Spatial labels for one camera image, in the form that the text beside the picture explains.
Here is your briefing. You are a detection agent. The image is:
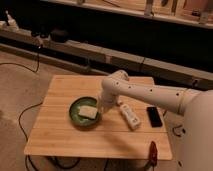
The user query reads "green ceramic bowl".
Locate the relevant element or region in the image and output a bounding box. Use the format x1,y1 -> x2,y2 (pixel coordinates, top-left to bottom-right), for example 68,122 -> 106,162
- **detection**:
69,96 -> 101,127

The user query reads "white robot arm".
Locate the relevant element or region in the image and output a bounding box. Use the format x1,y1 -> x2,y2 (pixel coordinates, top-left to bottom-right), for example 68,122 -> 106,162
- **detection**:
98,70 -> 213,171

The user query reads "pale sponge block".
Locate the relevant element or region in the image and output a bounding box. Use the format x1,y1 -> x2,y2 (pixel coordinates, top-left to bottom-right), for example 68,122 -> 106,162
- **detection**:
79,106 -> 97,119

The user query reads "white remote controller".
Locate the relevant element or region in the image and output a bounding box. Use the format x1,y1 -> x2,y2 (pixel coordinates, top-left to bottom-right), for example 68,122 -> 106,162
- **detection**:
120,104 -> 141,130

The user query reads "wooden table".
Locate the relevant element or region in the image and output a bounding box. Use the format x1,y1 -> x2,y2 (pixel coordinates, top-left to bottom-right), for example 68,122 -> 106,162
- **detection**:
24,75 -> 172,160

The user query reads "black smartphone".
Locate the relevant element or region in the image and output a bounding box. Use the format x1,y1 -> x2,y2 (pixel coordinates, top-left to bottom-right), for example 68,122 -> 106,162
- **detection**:
147,107 -> 162,127

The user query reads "black device on ledge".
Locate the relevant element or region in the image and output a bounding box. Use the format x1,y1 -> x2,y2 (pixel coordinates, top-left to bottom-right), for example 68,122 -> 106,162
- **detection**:
50,29 -> 69,43

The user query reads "red handled tool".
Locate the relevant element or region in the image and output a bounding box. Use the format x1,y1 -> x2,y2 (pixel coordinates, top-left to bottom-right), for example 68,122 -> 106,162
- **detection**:
149,141 -> 158,167

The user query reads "black floor cable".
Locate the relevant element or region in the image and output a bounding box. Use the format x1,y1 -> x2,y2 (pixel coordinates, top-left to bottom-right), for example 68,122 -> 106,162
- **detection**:
0,46 -> 44,171

